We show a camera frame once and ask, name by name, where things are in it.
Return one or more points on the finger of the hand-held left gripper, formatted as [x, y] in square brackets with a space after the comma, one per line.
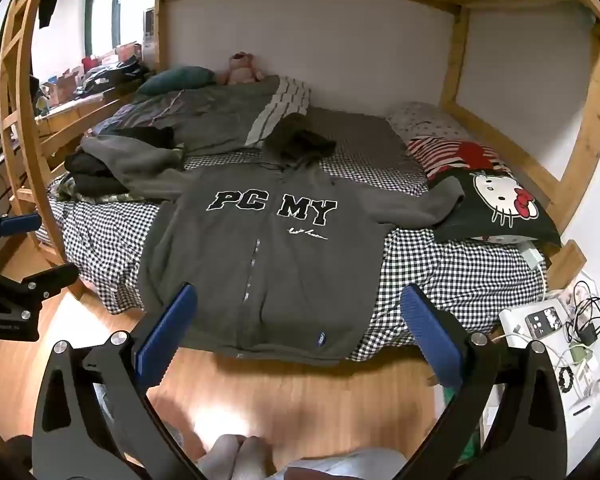
[35, 284]
[21, 223]

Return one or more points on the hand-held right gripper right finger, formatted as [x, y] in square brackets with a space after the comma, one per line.
[429, 330]

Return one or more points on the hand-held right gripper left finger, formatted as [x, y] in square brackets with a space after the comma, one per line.
[166, 330]

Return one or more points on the grey lettered zip hoodie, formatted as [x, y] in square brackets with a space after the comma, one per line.
[275, 265]

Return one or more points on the black folded clothes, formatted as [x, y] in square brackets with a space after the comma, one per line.
[87, 170]

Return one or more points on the black white checkered bedsheet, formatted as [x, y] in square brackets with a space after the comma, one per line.
[430, 280]

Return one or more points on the camouflage cloth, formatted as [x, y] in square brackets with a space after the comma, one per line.
[87, 196]

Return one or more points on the white box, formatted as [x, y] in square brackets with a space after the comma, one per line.
[530, 322]

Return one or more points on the wooden ladder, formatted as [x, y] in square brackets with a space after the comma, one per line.
[15, 110]

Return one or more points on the white charger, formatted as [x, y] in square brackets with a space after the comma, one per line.
[532, 256]

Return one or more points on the grey folded sweater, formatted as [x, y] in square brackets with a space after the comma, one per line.
[135, 165]

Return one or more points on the black cat print pillow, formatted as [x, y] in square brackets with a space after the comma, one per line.
[500, 205]

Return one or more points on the person's bare knees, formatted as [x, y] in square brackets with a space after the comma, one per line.
[235, 457]

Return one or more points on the black cloth on duvet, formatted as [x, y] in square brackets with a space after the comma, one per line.
[145, 137]

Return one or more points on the person's white clothing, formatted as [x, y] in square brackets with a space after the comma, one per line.
[345, 465]

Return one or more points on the red white striped pillow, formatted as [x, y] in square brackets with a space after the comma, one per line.
[455, 155]

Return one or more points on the teal pillow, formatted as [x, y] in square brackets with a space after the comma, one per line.
[177, 80]

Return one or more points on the white floral pillow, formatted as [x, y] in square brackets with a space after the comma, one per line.
[425, 117]

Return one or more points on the hanging dark garment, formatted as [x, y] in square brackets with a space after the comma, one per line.
[46, 10]

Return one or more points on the grey duvet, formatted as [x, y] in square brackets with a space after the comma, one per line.
[210, 115]

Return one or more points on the pink plush toy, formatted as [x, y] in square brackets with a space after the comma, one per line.
[241, 69]

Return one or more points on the wooden bunk bed frame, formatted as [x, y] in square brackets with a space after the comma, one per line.
[587, 125]

